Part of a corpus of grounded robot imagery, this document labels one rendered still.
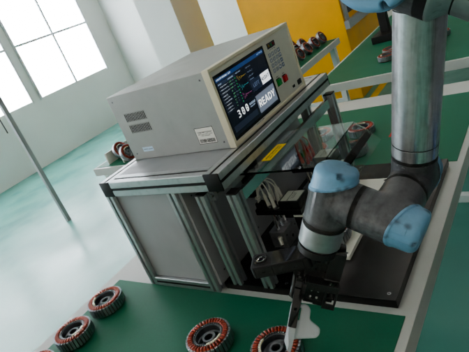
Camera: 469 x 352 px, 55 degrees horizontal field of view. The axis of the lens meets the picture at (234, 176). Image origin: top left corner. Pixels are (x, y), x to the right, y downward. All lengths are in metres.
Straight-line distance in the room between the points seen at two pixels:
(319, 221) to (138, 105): 0.69
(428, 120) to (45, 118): 7.60
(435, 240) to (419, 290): 0.18
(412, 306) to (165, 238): 0.66
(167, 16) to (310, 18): 1.52
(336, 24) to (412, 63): 4.09
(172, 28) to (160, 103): 3.97
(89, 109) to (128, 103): 7.31
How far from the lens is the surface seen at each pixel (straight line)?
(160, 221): 1.26
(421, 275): 1.13
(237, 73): 1.17
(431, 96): 0.75
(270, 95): 1.28
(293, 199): 1.21
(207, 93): 1.10
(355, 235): 1.24
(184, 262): 1.31
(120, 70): 9.22
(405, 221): 0.71
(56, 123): 8.19
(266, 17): 5.08
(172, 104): 1.19
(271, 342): 1.05
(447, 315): 2.11
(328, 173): 0.72
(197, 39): 5.25
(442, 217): 1.31
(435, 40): 0.72
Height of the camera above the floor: 1.46
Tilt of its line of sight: 21 degrees down
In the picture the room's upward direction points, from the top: 22 degrees counter-clockwise
